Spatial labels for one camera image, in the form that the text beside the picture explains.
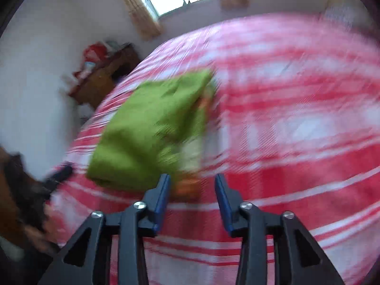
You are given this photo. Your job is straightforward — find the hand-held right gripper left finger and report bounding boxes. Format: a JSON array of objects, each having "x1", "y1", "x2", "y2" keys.
[{"x1": 44, "y1": 174, "x2": 172, "y2": 285}]

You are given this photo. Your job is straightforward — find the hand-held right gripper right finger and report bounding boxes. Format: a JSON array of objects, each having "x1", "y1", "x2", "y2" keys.
[{"x1": 214, "y1": 174, "x2": 346, "y2": 285}]

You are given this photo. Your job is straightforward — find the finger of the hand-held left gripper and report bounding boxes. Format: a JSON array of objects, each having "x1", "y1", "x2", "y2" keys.
[{"x1": 44, "y1": 163, "x2": 74, "y2": 189}]

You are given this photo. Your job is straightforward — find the green orange striped knit sweater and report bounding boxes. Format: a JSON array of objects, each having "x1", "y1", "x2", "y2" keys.
[{"x1": 86, "y1": 69, "x2": 217, "y2": 202}]

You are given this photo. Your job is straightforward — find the brown wooden desk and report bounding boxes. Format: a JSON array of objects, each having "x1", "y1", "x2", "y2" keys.
[{"x1": 68, "y1": 44, "x2": 140, "y2": 109}]

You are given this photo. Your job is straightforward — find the bed with red plaid sheet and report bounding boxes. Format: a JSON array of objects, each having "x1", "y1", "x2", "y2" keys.
[{"x1": 44, "y1": 12, "x2": 380, "y2": 285}]

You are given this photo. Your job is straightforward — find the red gift box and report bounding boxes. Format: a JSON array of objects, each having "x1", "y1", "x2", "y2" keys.
[{"x1": 82, "y1": 43, "x2": 107, "y2": 63}]

